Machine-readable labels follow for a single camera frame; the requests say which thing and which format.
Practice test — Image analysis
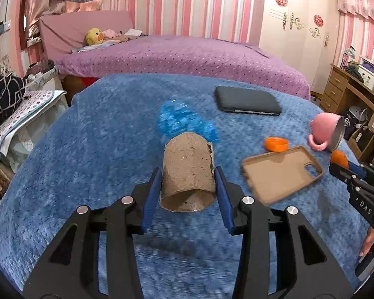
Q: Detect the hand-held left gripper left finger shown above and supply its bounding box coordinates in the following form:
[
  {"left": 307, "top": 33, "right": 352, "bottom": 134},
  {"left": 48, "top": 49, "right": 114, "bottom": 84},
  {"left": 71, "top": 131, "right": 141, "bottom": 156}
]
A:
[{"left": 22, "top": 167, "right": 162, "bottom": 299}]

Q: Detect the pink covered headboard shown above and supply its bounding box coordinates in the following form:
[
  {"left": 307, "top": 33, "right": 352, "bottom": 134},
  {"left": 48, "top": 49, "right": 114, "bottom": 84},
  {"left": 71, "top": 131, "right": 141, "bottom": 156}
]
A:
[{"left": 38, "top": 10, "right": 134, "bottom": 69}]

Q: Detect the light blue pillow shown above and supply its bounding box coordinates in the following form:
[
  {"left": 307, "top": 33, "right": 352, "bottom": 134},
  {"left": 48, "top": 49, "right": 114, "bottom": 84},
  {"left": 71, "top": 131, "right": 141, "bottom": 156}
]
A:
[{"left": 72, "top": 42, "right": 109, "bottom": 53}]

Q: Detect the polka dot cloth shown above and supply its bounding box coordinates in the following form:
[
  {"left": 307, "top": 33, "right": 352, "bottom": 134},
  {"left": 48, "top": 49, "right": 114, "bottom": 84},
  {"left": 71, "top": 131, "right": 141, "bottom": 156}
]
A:
[{"left": 0, "top": 89, "right": 67, "bottom": 156}]

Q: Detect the orange bottle cap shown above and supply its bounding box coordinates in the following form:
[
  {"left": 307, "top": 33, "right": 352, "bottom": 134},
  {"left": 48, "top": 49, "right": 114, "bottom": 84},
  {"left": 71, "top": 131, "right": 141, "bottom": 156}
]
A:
[{"left": 265, "top": 137, "right": 289, "bottom": 152}]

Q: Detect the yellow duck plush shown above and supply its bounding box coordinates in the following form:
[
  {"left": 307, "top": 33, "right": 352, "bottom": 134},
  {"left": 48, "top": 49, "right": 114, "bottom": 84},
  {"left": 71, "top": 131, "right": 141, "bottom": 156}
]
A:
[{"left": 86, "top": 28, "right": 105, "bottom": 46}]

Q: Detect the blue crumpled plastic bag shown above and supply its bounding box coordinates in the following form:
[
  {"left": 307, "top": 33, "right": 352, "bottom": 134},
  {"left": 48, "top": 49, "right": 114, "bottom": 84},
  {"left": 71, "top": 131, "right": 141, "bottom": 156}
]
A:
[{"left": 157, "top": 100, "right": 219, "bottom": 145}]

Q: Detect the pink steel-lined mug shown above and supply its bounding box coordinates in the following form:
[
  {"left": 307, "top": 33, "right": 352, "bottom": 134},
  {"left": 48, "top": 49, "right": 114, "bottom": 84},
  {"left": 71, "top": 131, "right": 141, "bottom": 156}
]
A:
[{"left": 309, "top": 113, "right": 346, "bottom": 152}]

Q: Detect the wooden desk with drawers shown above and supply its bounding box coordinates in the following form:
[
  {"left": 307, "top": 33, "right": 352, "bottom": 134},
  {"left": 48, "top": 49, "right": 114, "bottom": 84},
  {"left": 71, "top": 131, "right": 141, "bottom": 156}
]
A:
[{"left": 319, "top": 64, "right": 374, "bottom": 162}]

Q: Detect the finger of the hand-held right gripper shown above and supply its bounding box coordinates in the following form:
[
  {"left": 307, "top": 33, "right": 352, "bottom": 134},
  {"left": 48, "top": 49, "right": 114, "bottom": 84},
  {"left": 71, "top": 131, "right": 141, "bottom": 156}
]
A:
[
  {"left": 349, "top": 162, "right": 367, "bottom": 177},
  {"left": 329, "top": 162, "right": 359, "bottom": 185}
]

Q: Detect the purple bed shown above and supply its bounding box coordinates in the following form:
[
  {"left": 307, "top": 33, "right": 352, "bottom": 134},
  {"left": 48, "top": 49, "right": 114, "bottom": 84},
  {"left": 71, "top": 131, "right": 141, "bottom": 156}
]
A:
[{"left": 54, "top": 35, "right": 310, "bottom": 100}]

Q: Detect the person's right hand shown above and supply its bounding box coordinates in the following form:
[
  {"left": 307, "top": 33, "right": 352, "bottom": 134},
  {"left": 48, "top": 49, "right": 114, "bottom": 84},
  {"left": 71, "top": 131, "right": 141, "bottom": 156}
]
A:
[{"left": 360, "top": 226, "right": 374, "bottom": 257}]

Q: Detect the small white fan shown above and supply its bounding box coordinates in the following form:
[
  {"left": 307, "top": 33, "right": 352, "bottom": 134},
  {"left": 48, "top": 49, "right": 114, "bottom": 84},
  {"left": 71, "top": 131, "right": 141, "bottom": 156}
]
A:
[{"left": 349, "top": 106, "right": 370, "bottom": 125}]

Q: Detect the black flat case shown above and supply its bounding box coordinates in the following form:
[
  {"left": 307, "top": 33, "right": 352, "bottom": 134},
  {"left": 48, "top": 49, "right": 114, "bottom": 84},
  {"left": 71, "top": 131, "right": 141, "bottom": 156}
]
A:
[{"left": 214, "top": 86, "right": 282, "bottom": 116}]

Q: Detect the dark blue paper bag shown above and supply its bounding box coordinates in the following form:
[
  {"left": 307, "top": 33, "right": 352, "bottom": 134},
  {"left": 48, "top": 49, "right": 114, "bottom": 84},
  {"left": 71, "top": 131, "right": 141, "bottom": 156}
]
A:
[{"left": 341, "top": 112, "right": 355, "bottom": 141}]

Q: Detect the blue fleece blanket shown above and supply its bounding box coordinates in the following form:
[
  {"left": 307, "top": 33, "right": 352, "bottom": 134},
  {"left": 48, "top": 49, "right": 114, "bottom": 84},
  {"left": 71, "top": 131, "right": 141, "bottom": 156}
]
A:
[{"left": 0, "top": 73, "right": 371, "bottom": 299}]

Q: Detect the notched brown cardboard tube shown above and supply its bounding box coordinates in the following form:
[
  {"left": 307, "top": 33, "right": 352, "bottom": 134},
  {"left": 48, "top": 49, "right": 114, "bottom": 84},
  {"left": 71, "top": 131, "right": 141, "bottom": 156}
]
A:
[{"left": 159, "top": 132, "right": 217, "bottom": 212}]

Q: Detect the beige phone case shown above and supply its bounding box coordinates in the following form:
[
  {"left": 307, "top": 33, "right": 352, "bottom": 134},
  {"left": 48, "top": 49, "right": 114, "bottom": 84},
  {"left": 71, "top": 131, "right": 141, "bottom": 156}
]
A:
[{"left": 241, "top": 145, "right": 324, "bottom": 206}]

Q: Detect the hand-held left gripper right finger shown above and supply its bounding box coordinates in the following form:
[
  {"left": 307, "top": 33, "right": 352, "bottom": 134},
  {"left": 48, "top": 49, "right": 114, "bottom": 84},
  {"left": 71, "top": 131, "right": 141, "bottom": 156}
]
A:
[{"left": 214, "top": 166, "right": 353, "bottom": 299}]

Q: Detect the white decorated wardrobe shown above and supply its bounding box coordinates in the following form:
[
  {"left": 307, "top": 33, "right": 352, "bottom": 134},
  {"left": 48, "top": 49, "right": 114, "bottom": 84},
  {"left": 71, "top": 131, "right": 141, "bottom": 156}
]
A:
[{"left": 259, "top": 0, "right": 339, "bottom": 95}]

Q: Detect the white storage box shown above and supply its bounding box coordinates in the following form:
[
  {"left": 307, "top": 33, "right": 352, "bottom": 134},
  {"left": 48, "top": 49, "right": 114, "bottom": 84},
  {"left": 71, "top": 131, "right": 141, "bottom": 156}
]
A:
[{"left": 358, "top": 58, "right": 374, "bottom": 91}]

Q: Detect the black and white patterned cloth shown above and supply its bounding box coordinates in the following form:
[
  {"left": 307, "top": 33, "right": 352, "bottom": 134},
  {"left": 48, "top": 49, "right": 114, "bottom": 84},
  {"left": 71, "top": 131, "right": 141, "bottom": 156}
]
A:
[{"left": 0, "top": 70, "right": 27, "bottom": 128}]

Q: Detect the pink satin curtain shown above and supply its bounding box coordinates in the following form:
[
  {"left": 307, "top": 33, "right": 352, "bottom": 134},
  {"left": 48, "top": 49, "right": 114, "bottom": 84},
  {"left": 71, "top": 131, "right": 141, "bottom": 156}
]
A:
[{"left": 23, "top": 0, "right": 108, "bottom": 38}]

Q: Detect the orange plastic wrapper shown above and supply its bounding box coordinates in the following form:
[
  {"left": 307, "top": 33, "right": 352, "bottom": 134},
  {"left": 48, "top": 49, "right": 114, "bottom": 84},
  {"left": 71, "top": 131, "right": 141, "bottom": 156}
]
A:
[{"left": 330, "top": 150, "right": 349, "bottom": 169}]

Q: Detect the desk lamp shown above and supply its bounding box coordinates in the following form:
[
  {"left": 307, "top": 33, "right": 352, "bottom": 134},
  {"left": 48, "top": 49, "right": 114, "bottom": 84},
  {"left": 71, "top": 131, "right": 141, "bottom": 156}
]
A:
[{"left": 341, "top": 46, "right": 356, "bottom": 69}]

